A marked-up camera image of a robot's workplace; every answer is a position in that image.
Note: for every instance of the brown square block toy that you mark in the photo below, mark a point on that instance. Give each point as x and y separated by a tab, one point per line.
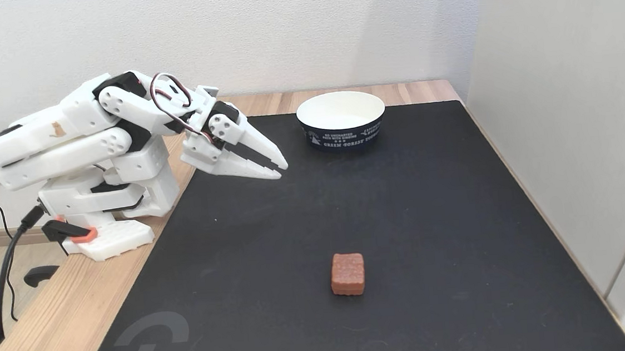
347	273

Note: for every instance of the black and orange table clamp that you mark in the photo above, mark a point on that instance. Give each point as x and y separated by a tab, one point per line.
66	231

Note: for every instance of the black desk mat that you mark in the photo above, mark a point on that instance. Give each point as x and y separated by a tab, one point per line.
349	223

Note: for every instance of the dark blue paper bowl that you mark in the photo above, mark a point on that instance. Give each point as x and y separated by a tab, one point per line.
341	126

